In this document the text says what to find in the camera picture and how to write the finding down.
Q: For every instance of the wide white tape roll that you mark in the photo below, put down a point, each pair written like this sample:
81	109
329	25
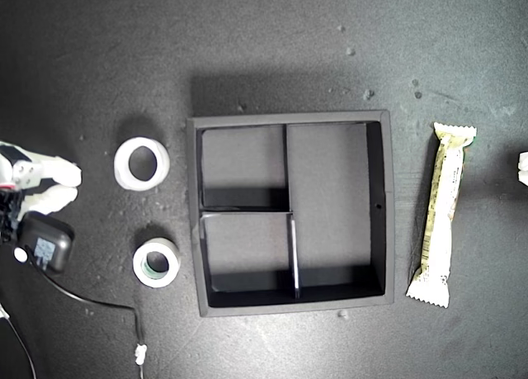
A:
121	164

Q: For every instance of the snack bar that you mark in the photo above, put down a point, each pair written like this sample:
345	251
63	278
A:
443	205

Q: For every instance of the white tape roll green core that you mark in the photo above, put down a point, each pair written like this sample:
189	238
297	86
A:
140	267

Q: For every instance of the black tray with wells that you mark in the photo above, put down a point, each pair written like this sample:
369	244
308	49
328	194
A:
330	181

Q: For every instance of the black camera box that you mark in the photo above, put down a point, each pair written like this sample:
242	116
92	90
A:
57	238

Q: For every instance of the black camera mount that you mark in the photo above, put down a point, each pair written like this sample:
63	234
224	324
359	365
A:
8	214

